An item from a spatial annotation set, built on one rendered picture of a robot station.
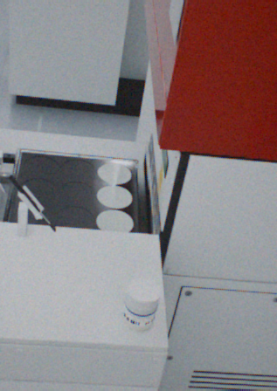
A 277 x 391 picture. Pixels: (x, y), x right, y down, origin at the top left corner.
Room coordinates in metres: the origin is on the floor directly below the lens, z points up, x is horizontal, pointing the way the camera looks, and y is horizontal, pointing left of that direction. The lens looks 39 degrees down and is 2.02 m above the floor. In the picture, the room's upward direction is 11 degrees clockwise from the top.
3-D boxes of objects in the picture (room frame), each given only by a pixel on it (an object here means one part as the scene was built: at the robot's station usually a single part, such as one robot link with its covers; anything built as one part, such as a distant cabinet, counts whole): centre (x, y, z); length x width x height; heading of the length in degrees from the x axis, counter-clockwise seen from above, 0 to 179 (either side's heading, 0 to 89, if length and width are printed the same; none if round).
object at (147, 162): (1.38, -0.04, 0.89); 0.44 x 0.02 x 0.10; 9
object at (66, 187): (1.34, 0.17, 0.90); 0.34 x 0.34 x 0.01; 9
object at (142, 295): (0.88, -0.05, 1.01); 0.07 x 0.07 x 0.10
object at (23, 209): (1.08, 0.24, 1.03); 0.06 x 0.04 x 0.13; 99
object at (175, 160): (1.56, -0.03, 1.02); 0.82 x 0.03 x 0.40; 9
